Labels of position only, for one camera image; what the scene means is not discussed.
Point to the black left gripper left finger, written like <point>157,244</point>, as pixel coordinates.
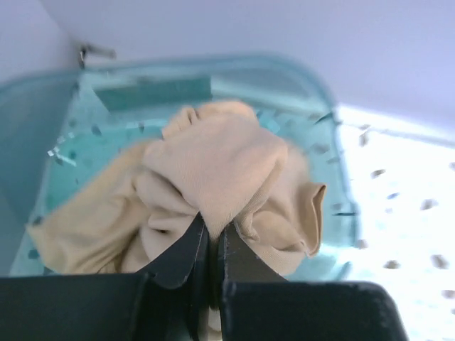
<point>165,300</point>

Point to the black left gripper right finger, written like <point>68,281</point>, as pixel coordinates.
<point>256,303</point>

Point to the beige t shirt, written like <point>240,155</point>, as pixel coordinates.
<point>215,161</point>

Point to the teal transparent plastic bin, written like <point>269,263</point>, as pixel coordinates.
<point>58,130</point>

